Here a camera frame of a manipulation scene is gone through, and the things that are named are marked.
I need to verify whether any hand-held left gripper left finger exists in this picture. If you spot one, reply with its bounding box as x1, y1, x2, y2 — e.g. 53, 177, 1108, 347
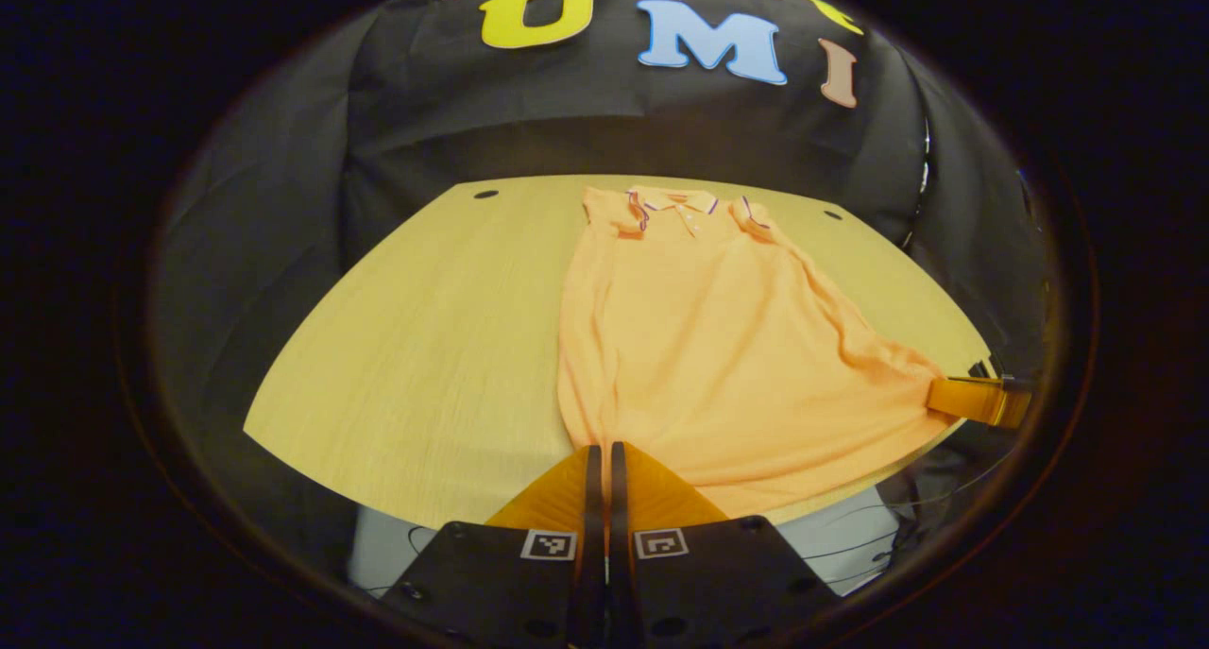
378, 444, 606, 649

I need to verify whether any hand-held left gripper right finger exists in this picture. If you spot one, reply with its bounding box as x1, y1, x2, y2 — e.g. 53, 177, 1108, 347
608, 441, 843, 649

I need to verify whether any orange T-shirt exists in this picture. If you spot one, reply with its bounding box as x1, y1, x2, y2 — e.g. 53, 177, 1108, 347
556, 185, 961, 521

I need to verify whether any black backdrop cloth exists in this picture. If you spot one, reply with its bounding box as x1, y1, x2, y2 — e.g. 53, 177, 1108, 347
149, 0, 1051, 574

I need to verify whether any thin black floor cable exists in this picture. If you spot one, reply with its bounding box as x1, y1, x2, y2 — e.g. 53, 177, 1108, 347
801, 460, 1002, 589

